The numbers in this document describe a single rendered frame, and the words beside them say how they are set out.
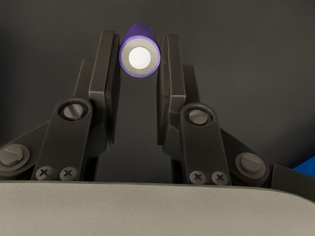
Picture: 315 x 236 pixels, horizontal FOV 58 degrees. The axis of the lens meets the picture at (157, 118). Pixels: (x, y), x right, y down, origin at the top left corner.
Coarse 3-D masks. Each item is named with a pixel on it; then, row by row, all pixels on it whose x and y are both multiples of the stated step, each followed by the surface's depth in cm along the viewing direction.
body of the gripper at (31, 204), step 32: (0, 192) 6; (32, 192) 6; (64, 192) 6; (96, 192) 6; (128, 192) 6; (160, 192) 6; (192, 192) 6; (224, 192) 7; (256, 192) 7; (288, 192) 7; (0, 224) 6; (32, 224) 6; (64, 224) 6; (96, 224) 6; (128, 224) 6; (160, 224) 6; (192, 224) 6; (224, 224) 6; (256, 224) 6; (288, 224) 6
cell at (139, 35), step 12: (144, 24) 17; (132, 36) 12; (144, 36) 12; (120, 48) 12; (132, 48) 12; (144, 48) 12; (156, 48) 12; (120, 60) 12; (132, 60) 12; (144, 60) 12; (156, 60) 12; (132, 72) 12; (144, 72) 12
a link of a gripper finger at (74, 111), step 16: (64, 112) 9; (80, 112) 9; (48, 128) 8; (64, 128) 8; (80, 128) 8; (48, 144) 8; (64, 144) 8; (80, 144) 8; (48, 160) 8; (64, 160) 8; (80, 160) 8; (96, 160) 10; (32, 176) 7; (48, 176) 7; (64, 176) 7; (80, 176) 7; (96, 176) 10
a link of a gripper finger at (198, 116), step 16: (192, 112) 9; (208, 112) 9; (192, 128) 9; (208, 128) 9; (192, 144) 8; (208, 144) 8; (192, 160) 8; (208, 160) 8; (224, 160) 8; (176, 176) 10; (192, 176) 8; (208, 176) 8; (224, 176) 8
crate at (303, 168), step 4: (308, 160) 80; (312, 160) 79; (300, 164) 81; (304, 164) 80; (308, 164) 79; (312, 164) 79; (296, 168) 81; (300, 168) 80; (304, 168) 79; (308, 168) 78; (312, 168) 78; (304, 172) 78; (308, 172) 78; (312, 172) 77; (312, 176) 76
